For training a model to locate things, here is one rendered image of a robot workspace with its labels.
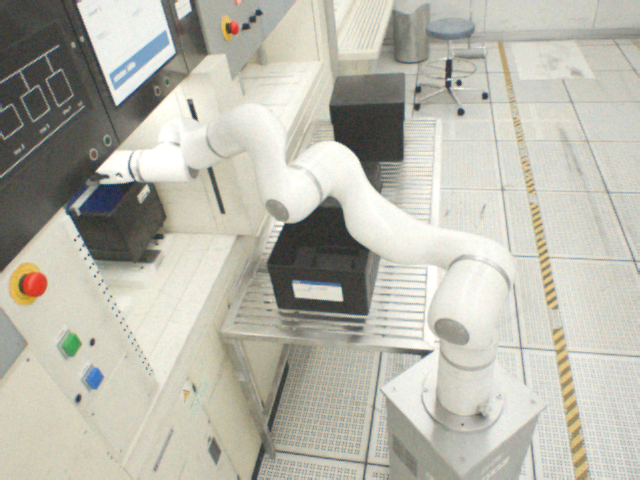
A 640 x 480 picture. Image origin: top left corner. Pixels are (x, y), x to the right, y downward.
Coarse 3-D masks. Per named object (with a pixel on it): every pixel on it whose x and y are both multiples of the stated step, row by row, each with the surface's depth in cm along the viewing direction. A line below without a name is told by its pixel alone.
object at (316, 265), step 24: (312, 216) 159; (336, 216) 156; (288, 240) 155; (312, 240) 165; (336, 240) 163; (288, 264) 157; (312, 264) 157; (336, 264) 159; (360, 264) 158; (288, 288) 142; (312, 288) 140; (336, 288) 137; (360, 288) 135; (336, 312) 144; (360, 312) 142
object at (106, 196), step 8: (104, 184) 143; (112, 184) 146; (96, 192) 140; (104, 192) 143; (112, 192) 146; (120, 192) 150; (88, 200) 137; (96, 200) 140; (104, 200) 143; (112, 200) 146; (88, 208) 137; (96, 208) 140; (104, 208) 143; (112, 208) 147
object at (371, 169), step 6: (360, 162) 186; (366, 162) 185; (372, 162) 185; (378, 162) 184; (366, 168) 182; (372, 168) 182; (378, 168) 181; (366, 174) 179; (372, 174) 179; (378, 174) 181; (372, 180) 176; (378, 180) 181; (372, 186) 173; (378, 186) 182; (378, 192) 183; (330, 198) 171; (324, 204) 168; (330, 204) 168; (336, 204) 168
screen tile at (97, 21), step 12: (108, 0) 93; (120, 0) 97; (96, 12) 90; (108, 12) 93; (120, 12) 97; (96, 24) 90; (120, 24) 97; (120, 36) 97; (132, 36) 101; (108, 48) 94; (120, 48) 98; (108, 60) 94
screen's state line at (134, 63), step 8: (152, 40) 108; (160, 40) 111; (168, 40) 115; (144, 48) 106; (152, 48) 108; (160, 48) 112; (136, 56) 103; (144, 56) 106; (152, 56) 109; (128, 64) 100; (136, 64) 103; (144, 64) 106; (112, 72) 95; (120, 72) 98; (128, 72) 101; (136, 72) 103; (112, 80) 96; (120, 80) 98
